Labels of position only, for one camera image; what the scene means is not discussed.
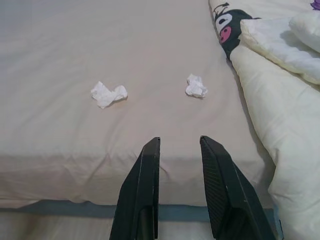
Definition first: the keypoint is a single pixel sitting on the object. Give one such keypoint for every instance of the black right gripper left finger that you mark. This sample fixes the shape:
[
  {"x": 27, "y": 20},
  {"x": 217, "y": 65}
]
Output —
[{"x": 140, "y": 195}]

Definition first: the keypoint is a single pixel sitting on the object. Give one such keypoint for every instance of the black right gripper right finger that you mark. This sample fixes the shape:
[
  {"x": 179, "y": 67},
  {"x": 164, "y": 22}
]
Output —
[{"x": 230, "y": 195}]

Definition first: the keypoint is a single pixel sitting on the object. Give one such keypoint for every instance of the white tissue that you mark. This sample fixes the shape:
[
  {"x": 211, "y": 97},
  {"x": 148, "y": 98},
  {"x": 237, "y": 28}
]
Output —
[
  {"x": 105, "y": 96},
  {"x": 196, "y": 87}
]

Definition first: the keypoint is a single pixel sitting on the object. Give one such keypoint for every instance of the cream cartoon print blanket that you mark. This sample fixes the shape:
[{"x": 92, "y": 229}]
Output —
[{"x": 287, "y": 125}]

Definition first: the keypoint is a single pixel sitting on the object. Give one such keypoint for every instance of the cream bed mattress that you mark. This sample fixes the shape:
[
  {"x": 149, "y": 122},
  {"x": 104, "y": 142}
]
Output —
[{"x": 100, "y": 50}]

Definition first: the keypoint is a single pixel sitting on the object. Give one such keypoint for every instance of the folded white fleece blanket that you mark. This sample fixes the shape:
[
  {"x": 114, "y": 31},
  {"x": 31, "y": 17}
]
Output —
[{"x": 280, "y": 45}]

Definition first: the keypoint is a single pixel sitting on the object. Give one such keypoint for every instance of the dark teal bed frame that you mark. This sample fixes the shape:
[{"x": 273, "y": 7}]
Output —
[{"x": 75, "y": 210}]

